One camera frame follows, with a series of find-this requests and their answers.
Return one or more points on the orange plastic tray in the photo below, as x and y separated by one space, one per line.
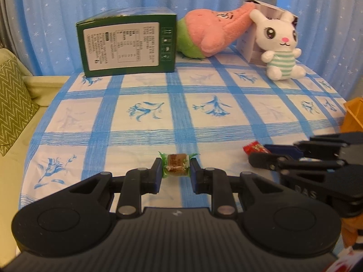
354 116

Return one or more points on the green cardboard box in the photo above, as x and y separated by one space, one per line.
127 45

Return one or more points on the small red snack packet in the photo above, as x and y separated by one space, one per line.
255 148

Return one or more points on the green zigzag cushion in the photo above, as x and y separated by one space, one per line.
14 104

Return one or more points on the green brown candy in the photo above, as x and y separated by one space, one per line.
175 165

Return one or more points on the white grey cardboard box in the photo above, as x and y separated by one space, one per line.
246 45

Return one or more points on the blue checked tablecloth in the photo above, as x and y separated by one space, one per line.
175 113

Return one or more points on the light green sofa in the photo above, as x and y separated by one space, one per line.
14 181

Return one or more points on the white rabbit plush toy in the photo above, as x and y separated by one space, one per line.
279 53

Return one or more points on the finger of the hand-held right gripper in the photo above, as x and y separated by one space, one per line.
283 150
263 160

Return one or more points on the pink plush toy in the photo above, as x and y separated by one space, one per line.
207 31

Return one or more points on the grey curtain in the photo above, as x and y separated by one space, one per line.
2 11

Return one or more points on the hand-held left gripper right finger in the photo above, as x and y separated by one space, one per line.
194 175

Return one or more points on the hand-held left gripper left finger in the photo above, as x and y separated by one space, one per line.
157 175

